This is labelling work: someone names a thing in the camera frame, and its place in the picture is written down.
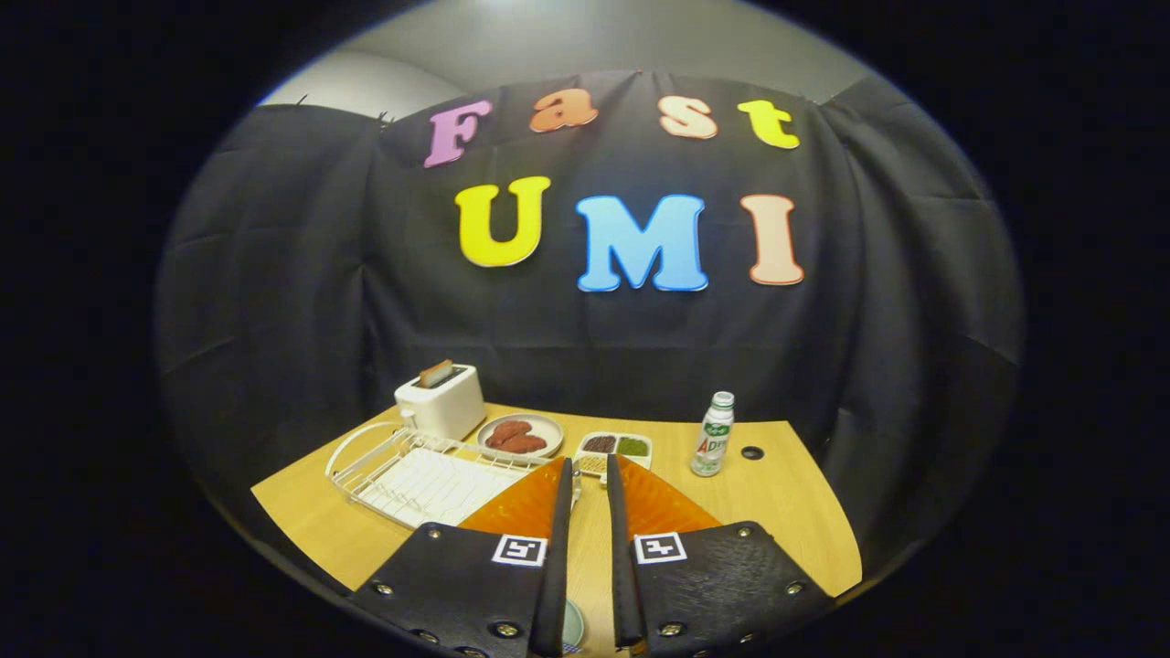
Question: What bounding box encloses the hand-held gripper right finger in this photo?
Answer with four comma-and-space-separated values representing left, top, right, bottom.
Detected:
605, 454, 837, 658

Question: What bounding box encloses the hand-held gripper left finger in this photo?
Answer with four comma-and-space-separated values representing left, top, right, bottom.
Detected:
347, 457, 574, 658

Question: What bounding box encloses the white wire dish rack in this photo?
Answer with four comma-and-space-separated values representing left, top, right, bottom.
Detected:
324, 421, 582, 531

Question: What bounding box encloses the round beige plate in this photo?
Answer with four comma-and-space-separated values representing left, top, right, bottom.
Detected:
476, 413, 566, 461

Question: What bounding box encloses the white divided tray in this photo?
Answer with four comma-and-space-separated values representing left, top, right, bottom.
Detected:
573, 431, 654, 479

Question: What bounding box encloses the white drink bottle green label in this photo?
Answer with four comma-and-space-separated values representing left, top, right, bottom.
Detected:
690, 391, 736, 478

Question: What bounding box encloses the white toaster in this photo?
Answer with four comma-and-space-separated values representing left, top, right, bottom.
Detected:
394, 364, 487, 442

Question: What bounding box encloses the black backdrop cloth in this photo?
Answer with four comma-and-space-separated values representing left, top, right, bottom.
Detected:
154, 69, 1025, 586

